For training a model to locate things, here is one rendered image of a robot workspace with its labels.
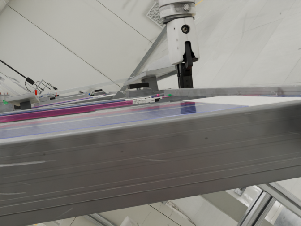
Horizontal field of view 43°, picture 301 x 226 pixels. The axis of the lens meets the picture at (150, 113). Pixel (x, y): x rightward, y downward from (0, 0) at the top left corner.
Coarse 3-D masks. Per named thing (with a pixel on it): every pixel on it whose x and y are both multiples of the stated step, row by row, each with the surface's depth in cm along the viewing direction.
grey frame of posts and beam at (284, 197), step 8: (264, 184) 108; (272, 184) 108; (272, 192) 109; (280, 192) 110; (288, 192) 110; (280, 200) 109; (288, 200) 111; (296, 200) 110; (288, 208) 110; (296, 208) 110
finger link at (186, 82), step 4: (184, 68) 88; (184, 72) 89; (188, 72) 89; (184, 76) 90; (188, 76) 90; (180, 80) 90; (184, 80) 90; (188, 80) 90; (192, 80) 91; (180, 84) 90; (184, 84) 90; (188, 84) 90; (192, 84) 91
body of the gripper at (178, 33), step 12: (168, 24) 90; (180, 24) 86; (192, 24) 86; (168, 36) 91; (180, 36) 86; (192, 36) 86; (168, 48) 94; (180, 48) 86; (192, 48) 86; (180, 60) 86; (192, 60) 92
